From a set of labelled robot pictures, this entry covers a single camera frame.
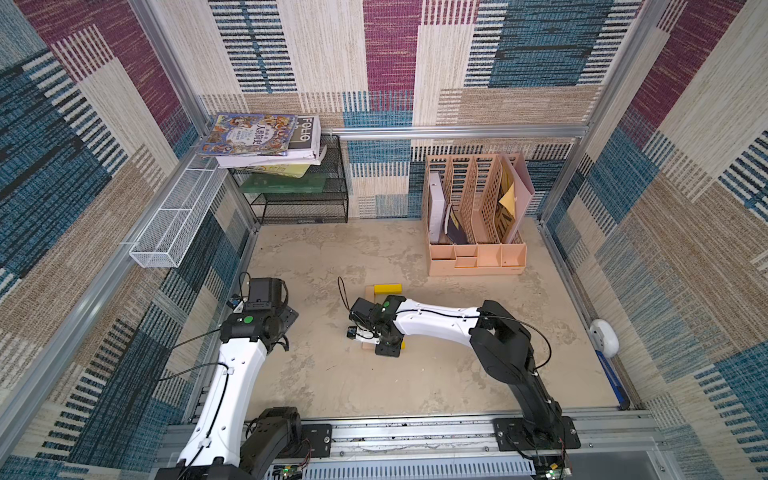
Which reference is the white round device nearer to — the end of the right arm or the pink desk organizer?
the pink desk organizer

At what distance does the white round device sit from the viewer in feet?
2.85

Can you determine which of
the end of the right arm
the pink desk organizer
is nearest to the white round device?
the pink desk organizer
